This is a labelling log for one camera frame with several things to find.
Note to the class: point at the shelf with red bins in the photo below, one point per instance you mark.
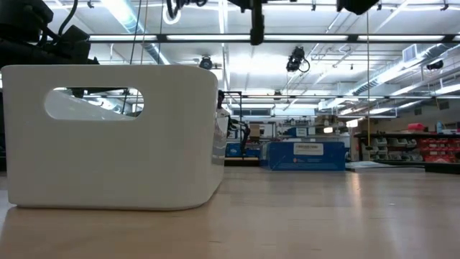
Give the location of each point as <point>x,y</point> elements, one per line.
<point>413,147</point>

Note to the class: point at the white plastic bin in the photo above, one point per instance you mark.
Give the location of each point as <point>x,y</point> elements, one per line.
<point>108,162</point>

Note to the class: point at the black aluminium table frame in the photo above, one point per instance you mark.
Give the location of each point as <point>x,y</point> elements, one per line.
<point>442,168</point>

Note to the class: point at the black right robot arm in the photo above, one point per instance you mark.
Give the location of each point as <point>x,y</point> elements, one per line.
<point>357,5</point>

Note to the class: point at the background black robot arm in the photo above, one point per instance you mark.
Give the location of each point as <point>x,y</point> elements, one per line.
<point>244,136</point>

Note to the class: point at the Yellowstone picture book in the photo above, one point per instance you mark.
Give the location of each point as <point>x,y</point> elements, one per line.
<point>366,165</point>

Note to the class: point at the blue controller box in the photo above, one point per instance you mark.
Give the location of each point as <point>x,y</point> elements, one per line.
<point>305,160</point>

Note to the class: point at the black hanging ceiling camera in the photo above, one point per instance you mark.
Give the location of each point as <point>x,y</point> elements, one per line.
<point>206,63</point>
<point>296,59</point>

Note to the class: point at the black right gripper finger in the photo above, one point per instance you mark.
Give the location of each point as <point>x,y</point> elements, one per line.
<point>257,25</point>

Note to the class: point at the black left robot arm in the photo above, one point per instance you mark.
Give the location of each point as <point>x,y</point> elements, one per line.
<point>21,36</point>

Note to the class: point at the overhead light bar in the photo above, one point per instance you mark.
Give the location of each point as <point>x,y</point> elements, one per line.
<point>305,37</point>

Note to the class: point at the silver ceiling air duct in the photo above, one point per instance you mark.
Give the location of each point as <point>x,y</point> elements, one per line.
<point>395,70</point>

